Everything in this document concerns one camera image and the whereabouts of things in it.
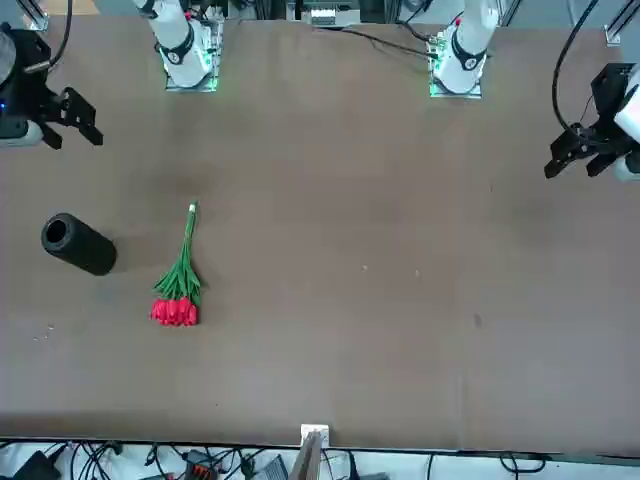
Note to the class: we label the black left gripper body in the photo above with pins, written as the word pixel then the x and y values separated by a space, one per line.
pixel 607 95

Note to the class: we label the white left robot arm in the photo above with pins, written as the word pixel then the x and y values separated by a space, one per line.
pixel 470 40

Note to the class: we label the white table edge bracket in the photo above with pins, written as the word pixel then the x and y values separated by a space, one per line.
pixel 315 430

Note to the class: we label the device with orange ports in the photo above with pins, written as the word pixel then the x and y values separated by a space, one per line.
pixel 200 467

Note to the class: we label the black power adapter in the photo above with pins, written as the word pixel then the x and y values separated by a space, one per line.
pixel 35 467

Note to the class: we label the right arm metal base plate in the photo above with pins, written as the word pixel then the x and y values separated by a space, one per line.
pixel 214 60

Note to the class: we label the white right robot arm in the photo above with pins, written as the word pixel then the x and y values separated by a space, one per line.
pixel 175 30

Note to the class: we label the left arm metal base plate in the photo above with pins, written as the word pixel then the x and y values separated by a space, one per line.
pixel 440 92

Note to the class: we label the red tulip bouquet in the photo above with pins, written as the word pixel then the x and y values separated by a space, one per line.
pixel 175 312

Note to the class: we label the aluminium post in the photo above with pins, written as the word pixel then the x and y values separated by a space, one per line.
pixel 307 460

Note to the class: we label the black cylindrical vase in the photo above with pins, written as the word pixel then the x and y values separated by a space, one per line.
pixel 80 250

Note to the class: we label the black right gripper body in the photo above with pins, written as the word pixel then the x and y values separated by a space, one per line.
pixel 30 90

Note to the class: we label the white power strip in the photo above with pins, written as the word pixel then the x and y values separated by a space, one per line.
pixel 325 17

